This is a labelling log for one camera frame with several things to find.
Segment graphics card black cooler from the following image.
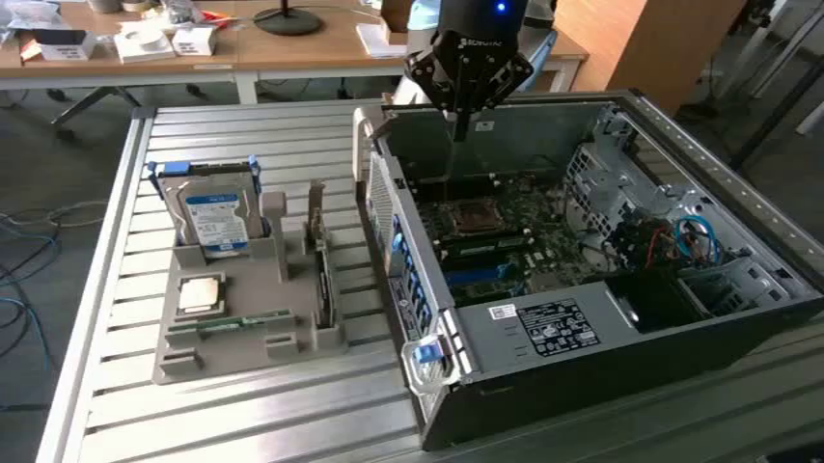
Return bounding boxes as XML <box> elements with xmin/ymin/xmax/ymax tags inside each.
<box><xmin>305</xmin><ymin>178</ymin><xmax>341</xmax><ymax>335</ymax></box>

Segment white box black lid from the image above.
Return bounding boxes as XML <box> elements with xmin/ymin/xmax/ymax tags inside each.
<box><xmin>31</xmin><ymin>28</ymin><xmax>98</xmax><ymax>62</ymax></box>

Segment hard disk blue caddy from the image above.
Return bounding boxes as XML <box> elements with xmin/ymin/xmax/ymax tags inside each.
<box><xmin>146</xmin><ymin>154</ymin><xmax>269</xmax><ymax>259</ymax></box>

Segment blue case latch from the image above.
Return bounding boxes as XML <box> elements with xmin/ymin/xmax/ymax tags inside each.
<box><xmin>412</xmin><ymin>340</ymin><xmax>441</xmax><ymax>366</ymax></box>

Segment grey parts rack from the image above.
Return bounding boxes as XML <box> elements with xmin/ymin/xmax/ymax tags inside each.
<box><xmin>152</xmin><ymin>190</ymin><xmax>353</xmax><ymax>387</ymax></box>

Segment CPU chip silver lid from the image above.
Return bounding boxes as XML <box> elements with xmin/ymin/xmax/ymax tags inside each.
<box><xmin>174</xmin><ymin>274</ymin><xmax>229</xmax><ymax>317</ymax></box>

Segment blue expansion slot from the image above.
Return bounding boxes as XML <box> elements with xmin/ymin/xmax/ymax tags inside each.
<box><xmin>448</xmin><ymin>267</ymin><xmax>511</xmax><ymax>286</ymax></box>

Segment white floor cable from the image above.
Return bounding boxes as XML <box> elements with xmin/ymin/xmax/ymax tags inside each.
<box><xmin>6</xmin><ymin>200</ymin><xmax>110</xmax><ymax>231</ymax></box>

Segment grey power supply unit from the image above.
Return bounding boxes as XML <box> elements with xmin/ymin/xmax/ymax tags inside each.
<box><xmin>444</xmin><ymin>282</ymin><xmax>639</xmax><ymax>382</ymax></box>

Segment wooden desk white frame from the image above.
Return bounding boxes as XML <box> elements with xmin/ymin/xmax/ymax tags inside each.
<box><xmin>0</xmin><ymin>0</ymin><xmax>592</xmax><ymax>105</ymax></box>

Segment white paper stack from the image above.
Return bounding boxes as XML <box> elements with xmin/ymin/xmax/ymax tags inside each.
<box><xmin>356</xmin><ymin>22</ymin><xmax>412</xmax><ymax>60</ymax></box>

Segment green motherboard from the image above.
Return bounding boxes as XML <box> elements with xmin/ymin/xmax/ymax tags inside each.
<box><xmin>412</xmin><ymin>176</ymin><xmax>620</xmax><ymax>308</ymax></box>

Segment open black PC case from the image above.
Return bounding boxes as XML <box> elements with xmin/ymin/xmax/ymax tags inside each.
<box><xmin>352</xmin><ymin>89</ymin><xmax>824</xmax><ymax>452</ymax></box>

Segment grey rolling stand leg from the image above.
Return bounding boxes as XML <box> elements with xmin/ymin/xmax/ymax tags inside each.
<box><xmin>49</xmin><ymin>86</ymin><xmax>148</xmax><ymax>144</ymax></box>

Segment grey metal table legs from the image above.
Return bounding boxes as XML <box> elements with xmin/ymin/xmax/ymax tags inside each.
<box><xmin>727</xmin><ymin>0</ymin><xmax>824</xmax><ymax>170</ymax></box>

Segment installed green RAM stick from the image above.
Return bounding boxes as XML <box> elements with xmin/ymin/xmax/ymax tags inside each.
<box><xmin>441</xmin><ymin>233</ymin><xmax>528</xmax><ymax>260</ymax></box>

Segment CPU socket metal frame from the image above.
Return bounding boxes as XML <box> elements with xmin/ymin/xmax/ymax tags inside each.
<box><xmin>448</xmin><ymin>197</ymin><xmax>511</xmax><ymax>237</ymax></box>

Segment blue data wire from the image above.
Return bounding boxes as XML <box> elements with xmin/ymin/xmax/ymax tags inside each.
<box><xmin>674</xmin><ymin>214</ymin><xmax>724</xmax><ymax>267</ymax></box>

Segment white box with tape roll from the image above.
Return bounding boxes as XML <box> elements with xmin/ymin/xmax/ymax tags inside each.
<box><xmin>114</xmin><ymin>21</ymin><xmax>177</xmax><ymax>65</ymax></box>

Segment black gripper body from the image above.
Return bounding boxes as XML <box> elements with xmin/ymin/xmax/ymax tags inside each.
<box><xmin>429</xmin><ymin>0</ymin><xmax>525</xmax><ymax>113</ymax></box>

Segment wooden cabinet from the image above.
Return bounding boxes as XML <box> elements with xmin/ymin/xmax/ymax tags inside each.
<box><xmin>554</xmin><ymin>0</ymin><xmax>753</xmax><ymax>117</ymax></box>

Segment grey metal disk bay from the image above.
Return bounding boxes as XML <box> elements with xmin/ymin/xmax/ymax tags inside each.
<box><xmin>675</xmin><ymin>255</ymin><xmax>807</xmax><ymax>319</ymax></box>

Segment black round lamp base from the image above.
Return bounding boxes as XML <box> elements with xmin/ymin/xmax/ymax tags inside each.
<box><xmin>253</xmin><ymin>0</ymin><xmax>324</xmax><ymax>38</ymax></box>

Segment blue floor cable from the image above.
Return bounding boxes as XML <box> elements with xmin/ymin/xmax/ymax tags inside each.
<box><xmin>0</xmin><ymin>219</ymin><xmax>63</xmax><ymax>414</ymax></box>

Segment small white labelled box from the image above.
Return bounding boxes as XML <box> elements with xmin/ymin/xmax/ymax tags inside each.
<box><xmin>172</xmin><ymin>26</ymin><xmax>220</xmax><ymax>57</ymax></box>

